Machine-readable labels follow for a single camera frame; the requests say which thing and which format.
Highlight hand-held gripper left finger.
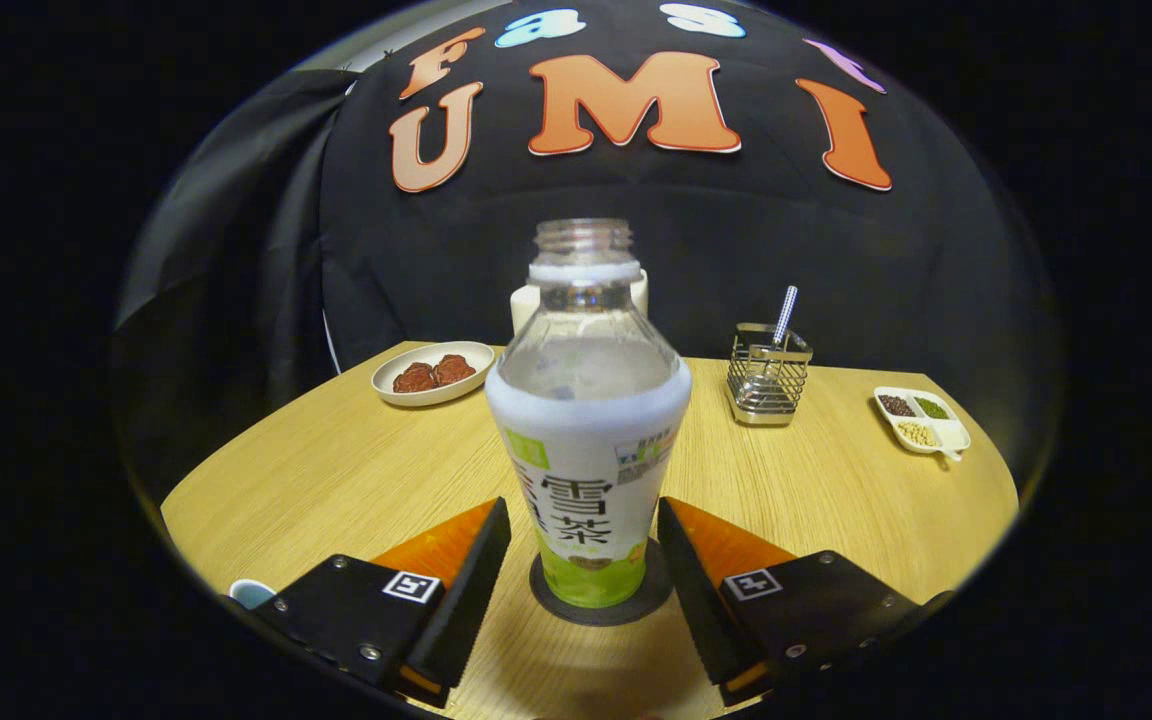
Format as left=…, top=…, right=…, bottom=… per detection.
left=256, top=497, right=513, bottom=709

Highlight white oval plate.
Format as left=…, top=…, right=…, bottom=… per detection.
left=371, top=341, right=497, bottom=408

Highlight dark round coaster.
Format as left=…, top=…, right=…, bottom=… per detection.
left=529, top=537, right=677, bottom=628

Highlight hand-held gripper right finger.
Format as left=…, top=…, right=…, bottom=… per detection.
left=656, top=497, right=952, bottom=706

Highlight clear bottle with white label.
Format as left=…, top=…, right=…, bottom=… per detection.
left=485, top=218, right=693, bottom=610

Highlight striped straw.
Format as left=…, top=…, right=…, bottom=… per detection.
left=771, top=286, right=799, bottom=346

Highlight wire mesh utensil holder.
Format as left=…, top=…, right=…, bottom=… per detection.
left=725, top=322, right=814, bottom=427

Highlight white divided dish with beans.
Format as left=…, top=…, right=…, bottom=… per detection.
left=873, top=386, right=972, bottom=462

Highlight white toaster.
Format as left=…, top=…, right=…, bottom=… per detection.
left=510, top=268, right=649, bottom=336

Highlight wooden table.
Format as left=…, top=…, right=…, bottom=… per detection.
left=161, top=340, right=1020, bottom=720

